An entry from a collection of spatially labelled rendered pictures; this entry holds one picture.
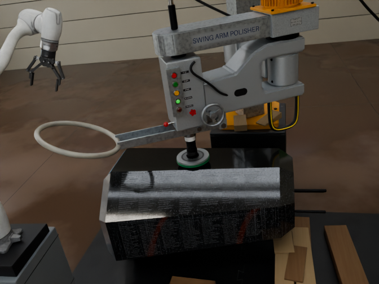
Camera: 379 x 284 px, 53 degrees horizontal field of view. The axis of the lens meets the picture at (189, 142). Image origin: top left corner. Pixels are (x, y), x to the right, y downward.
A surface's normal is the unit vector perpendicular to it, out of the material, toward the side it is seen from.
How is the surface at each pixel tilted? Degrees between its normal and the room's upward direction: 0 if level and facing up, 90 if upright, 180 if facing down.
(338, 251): 0
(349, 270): 0
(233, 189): 45
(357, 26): 90
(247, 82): 90
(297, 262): 0
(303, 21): 90
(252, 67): 90
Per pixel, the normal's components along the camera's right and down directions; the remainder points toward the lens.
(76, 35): -0.17, 0.47
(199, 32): 0.28, 0.41
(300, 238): -0.13, -0.88
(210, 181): -0.20, -0.29
